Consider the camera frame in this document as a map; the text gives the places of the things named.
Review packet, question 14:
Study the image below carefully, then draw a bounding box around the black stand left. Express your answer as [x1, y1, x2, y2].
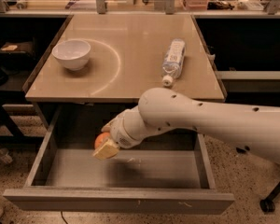
[0, 38, 43, 144]

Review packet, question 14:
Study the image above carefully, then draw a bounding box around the open grey drawer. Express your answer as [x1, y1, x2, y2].
[4, 104, 234, 215]

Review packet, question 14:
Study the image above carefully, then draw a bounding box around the black office chair base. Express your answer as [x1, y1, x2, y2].
[234, 148, 280, 215]

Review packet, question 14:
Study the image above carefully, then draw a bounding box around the small jar on floor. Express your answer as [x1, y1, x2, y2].
[0, 148, 13, 164]

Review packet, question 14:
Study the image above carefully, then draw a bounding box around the clear plastic water bottle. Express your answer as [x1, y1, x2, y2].
[161, 39, 186, 87]

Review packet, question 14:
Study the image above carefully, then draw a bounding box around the white ceramic bowl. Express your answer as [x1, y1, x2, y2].
[52, 39, 91, 71]

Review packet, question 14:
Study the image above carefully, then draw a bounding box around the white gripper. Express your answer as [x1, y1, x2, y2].
[92, 110, 143, 160]

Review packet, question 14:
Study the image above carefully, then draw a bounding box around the orange fruit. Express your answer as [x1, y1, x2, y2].
[94, 133, 110, 148]

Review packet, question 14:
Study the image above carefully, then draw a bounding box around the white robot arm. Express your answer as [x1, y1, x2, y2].
[93, 88, 280, 164]

